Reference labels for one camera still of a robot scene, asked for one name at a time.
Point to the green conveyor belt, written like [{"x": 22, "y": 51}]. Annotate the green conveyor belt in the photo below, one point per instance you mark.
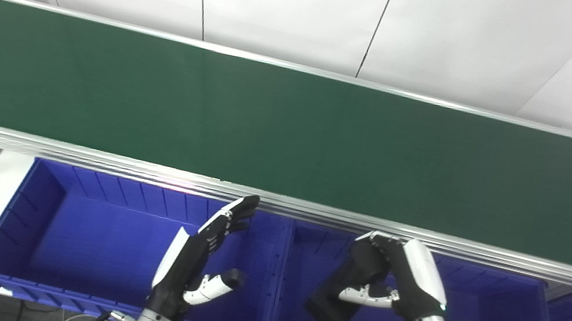
[{"x": 312, "y": 212}]

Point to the left white-black robot hand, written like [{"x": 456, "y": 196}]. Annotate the left white-black robot hand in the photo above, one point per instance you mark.
[{"x": 177, "y": 276}]

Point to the green conveyor belt surface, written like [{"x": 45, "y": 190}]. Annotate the green conveyor belt surface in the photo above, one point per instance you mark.
[{"x": 291, "y": 132}]

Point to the right white-black robot hand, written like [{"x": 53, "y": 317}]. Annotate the right white-black robot hand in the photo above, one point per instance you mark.
[{"x": 419, "y": 287}]

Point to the black cylinder-on-block part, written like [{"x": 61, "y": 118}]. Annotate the black cylinder-on-block part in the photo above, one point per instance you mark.
[{"x": 346, "y": 289}]

